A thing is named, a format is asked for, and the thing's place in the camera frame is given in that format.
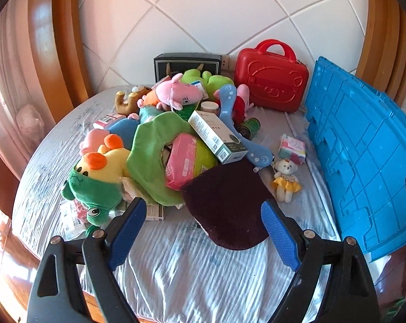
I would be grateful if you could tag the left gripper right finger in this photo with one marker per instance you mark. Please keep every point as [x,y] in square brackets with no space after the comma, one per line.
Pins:
[349,294]

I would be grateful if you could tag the green plush toy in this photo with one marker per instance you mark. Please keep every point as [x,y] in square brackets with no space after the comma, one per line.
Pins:
[210,82]

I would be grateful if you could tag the dark purple cloth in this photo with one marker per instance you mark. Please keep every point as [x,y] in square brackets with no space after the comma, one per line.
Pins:
[226,201]

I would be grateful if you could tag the red toy suitcase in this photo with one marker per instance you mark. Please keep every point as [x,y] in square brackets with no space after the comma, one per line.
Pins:
[275,77]

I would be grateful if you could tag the black framed box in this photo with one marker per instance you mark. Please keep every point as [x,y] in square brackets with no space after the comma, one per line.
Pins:
[170,63]

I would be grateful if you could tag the brown bear plush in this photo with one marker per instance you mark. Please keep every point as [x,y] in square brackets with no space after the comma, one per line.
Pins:
[127,104]

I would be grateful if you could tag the green cloth bib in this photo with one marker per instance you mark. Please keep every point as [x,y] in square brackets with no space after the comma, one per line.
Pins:
[145,162]

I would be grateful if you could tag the pink pig plush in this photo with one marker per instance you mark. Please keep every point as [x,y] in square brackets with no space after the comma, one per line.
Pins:
[171,94]

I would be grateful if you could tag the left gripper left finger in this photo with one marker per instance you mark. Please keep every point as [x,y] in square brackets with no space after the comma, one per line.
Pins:
[57,295]

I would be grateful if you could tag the pink wipes pack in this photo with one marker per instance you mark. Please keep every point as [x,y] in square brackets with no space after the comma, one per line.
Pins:
[180,165]

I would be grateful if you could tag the wooden door frame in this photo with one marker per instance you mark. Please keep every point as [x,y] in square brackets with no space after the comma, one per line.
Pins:
[383,58]

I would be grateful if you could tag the green bottle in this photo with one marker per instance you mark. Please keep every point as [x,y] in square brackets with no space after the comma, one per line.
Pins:
[249,128]

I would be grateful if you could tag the blue plastic crate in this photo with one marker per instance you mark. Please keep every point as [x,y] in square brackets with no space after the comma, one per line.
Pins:
[359,135]

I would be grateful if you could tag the white green medicine box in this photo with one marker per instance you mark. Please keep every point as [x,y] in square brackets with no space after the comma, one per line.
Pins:
[222,142]

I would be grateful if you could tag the green frog duck plush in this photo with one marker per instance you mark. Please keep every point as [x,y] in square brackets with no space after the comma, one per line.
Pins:
[96,180]

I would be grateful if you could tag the pink curtain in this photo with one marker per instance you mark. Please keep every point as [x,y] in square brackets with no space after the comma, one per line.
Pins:
[25,118]

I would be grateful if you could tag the small bear doll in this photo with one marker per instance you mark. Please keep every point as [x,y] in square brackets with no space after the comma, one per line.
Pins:
[285,183]

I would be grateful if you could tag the pastel tissue pack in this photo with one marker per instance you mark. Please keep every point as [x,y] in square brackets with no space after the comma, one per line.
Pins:
[292,149]

